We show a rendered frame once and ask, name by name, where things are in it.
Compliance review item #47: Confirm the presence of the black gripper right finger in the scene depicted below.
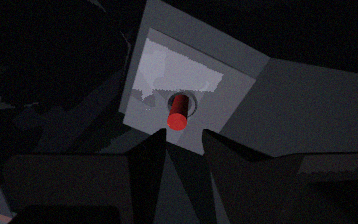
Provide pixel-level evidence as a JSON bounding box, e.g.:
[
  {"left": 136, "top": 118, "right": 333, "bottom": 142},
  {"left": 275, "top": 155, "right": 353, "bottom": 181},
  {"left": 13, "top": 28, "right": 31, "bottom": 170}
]
[{"left": 202, "top": 129, "right": 358, "bottom": 224}]

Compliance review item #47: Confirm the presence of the red peg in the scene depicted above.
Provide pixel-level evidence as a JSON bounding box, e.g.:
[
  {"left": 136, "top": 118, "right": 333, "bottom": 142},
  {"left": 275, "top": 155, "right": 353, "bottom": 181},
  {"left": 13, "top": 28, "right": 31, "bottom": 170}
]
[{"left": 167, "top": 95, "right": 189, "bottom": 131}]

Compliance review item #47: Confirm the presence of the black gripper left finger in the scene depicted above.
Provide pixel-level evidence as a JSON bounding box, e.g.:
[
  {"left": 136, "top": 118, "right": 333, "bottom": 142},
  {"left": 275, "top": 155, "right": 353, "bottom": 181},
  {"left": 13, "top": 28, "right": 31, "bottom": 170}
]
[{"left": 3, "top": 128, "right": 166, "bottom": 224}]

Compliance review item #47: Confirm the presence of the grey plate with hole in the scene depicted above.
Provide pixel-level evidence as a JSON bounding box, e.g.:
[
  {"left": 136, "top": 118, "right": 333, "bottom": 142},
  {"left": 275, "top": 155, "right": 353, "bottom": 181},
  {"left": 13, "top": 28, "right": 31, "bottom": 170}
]
[{"left": 123, "top": 27, "right": 257, "bottom": 156}]

